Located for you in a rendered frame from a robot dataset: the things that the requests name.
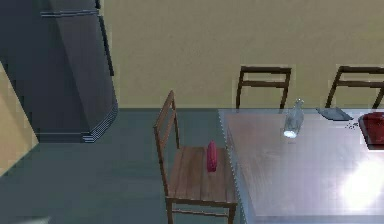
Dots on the dark grey fridge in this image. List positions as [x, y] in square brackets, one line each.
[66, 73]

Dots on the red clutch purse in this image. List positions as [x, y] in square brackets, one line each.
[211, 156]

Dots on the clear glass bottle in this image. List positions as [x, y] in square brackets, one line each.
[294, 121]

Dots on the red bowl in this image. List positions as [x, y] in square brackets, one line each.
[375, 128]

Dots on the brown wooden slatted chair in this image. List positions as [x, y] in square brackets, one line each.
[196, 173]

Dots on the dark brown wooden chair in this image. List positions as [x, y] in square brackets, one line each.
[360, 70]
[263, 70]

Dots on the grey flat tablet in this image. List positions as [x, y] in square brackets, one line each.
[334, 113]

